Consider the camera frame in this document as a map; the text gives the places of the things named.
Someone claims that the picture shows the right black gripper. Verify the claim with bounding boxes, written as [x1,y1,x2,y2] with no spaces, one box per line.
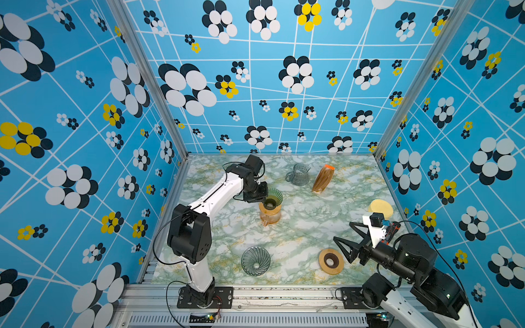
[335,221,416,286]

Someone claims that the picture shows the green glass dripper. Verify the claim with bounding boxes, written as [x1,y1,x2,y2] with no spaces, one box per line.
[263,188,283,210]

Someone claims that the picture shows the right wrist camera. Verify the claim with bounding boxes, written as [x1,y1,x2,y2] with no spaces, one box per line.
[366,213,387,248]

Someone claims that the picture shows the aluminium front rail frame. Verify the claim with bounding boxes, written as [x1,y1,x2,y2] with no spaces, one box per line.
[110,283,468,328]

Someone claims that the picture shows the red black small tool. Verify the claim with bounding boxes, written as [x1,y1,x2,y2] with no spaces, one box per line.
[384,222,401,243]

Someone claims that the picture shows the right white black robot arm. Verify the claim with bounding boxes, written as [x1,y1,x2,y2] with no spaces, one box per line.
[334,219,481,327]

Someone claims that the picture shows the grey glass carafe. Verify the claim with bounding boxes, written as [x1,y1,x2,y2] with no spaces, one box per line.
[285,163,310,187]

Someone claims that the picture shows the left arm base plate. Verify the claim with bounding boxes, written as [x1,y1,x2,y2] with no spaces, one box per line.
[176,286,234,309]

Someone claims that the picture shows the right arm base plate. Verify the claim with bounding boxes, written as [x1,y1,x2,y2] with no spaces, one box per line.
[339,287,368,310]

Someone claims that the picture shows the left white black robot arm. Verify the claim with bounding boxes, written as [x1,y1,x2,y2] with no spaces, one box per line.
[167,154,268,295]

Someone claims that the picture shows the grey glass dripper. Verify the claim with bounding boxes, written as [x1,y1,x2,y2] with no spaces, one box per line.
[241,246,272,276]

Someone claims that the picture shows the amber glass carafe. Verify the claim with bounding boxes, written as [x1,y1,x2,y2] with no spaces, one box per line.
[259,202,282,226]

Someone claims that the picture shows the wooden dripper ring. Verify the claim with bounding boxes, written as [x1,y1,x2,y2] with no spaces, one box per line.
[260,198,284,215]
[318,247,345,276]

